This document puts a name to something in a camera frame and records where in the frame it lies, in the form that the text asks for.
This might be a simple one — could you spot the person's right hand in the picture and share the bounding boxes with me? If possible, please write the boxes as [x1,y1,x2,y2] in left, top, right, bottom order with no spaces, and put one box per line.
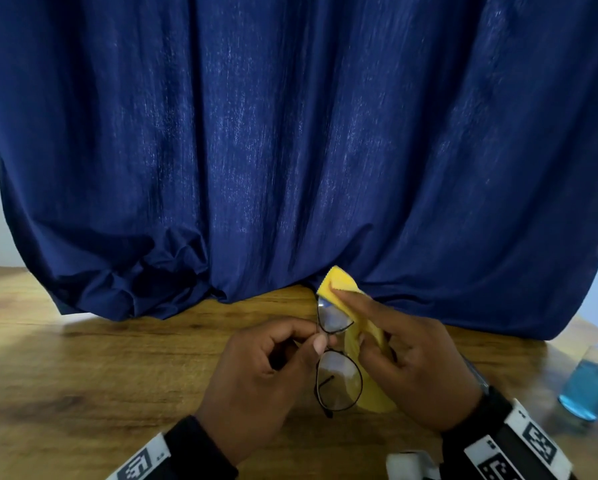
[331,289,484,435]

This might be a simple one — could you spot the person's left hand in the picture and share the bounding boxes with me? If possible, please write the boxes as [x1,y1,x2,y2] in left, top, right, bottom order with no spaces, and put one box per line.
[195,317,337,466]

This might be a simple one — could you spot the yellow cleaning cloth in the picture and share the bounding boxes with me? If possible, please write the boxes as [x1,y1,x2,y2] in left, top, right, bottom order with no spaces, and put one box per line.
[317,266,397,414]

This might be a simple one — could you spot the black thin-frame eyeglasses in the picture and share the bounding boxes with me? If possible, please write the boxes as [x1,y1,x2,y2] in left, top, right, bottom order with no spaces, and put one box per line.
[313,296,364,419]

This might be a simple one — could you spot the person's right forearm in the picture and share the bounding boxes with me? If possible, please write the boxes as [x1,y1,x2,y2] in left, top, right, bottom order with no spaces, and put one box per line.
[439,386,515,480]

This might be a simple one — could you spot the person's left forearm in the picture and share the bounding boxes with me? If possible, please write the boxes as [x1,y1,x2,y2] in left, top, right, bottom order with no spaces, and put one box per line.
[163,416,240,480]

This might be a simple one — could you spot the grey watch band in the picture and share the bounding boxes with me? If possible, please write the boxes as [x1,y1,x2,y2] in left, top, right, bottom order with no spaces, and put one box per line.
[461,356,490,396]

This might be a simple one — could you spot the white marker wrist band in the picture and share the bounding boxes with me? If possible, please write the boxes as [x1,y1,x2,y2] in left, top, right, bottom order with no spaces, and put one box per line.
[106,433,172,480]

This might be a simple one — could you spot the clear bottle with blue liquid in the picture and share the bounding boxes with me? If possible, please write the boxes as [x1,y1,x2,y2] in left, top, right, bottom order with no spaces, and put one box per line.
[558,327,598,422]

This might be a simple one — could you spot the dark blue curtain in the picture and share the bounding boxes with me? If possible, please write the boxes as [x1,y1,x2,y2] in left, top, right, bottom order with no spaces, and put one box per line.
[0,0,598,341]

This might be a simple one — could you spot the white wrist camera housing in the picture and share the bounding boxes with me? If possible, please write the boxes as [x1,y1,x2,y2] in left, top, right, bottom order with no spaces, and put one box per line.
[386,450,442,480]

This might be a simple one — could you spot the white marker wrist camera mount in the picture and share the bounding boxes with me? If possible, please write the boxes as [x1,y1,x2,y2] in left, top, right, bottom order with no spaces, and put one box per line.
[463,399,575,480]

